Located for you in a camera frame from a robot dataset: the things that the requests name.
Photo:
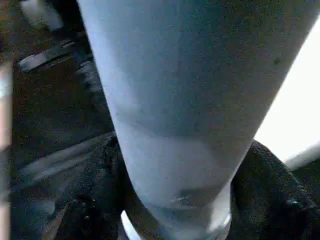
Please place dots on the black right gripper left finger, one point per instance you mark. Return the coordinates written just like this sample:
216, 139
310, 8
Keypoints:
95, 200

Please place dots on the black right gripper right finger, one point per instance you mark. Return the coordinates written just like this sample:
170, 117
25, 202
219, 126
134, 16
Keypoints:
275, 200

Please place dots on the white plastic table top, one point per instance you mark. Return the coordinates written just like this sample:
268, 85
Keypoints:
295, 115

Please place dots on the white plastic table leg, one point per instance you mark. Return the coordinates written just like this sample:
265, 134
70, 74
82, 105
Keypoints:
190, 100

